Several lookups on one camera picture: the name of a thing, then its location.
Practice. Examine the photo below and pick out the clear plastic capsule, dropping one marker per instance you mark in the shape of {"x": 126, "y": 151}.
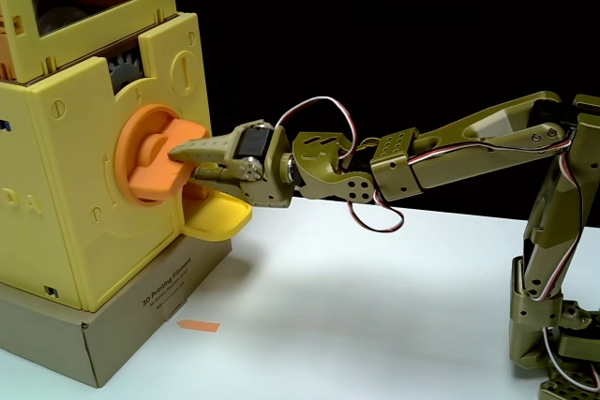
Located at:
{"x": 58, "y": 20}

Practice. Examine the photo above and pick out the orange vending machine knob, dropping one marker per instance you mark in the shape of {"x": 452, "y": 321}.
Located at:
{"x": 154, "y": 180}

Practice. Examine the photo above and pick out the grey plastic gear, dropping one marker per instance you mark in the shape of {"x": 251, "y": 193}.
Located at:
{"x": 124, "y": 74}

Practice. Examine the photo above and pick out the orange arrow tape marker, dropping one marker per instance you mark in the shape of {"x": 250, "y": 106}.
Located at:
{"x": 199, "y": 325}

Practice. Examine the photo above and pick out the yellow capsule vending machine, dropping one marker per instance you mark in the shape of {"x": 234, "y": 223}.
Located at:
{"x": 70, "y": 184}

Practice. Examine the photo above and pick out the brown cardboard box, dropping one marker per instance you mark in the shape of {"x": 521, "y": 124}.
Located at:
{"x": 117, "y": 325}

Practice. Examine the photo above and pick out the yellow dispensing tray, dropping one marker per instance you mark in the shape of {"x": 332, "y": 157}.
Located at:
{"x": 218, "y": 217}

